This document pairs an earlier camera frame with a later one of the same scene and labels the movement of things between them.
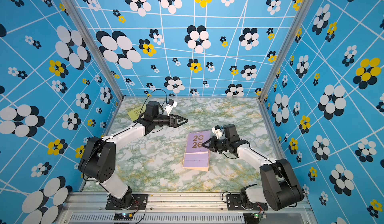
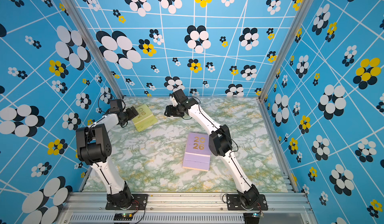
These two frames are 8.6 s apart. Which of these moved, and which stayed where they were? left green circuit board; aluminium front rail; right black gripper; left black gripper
Moved: right black gripper; left black gripper
Stayed: left green circuit board; aluminium front rail
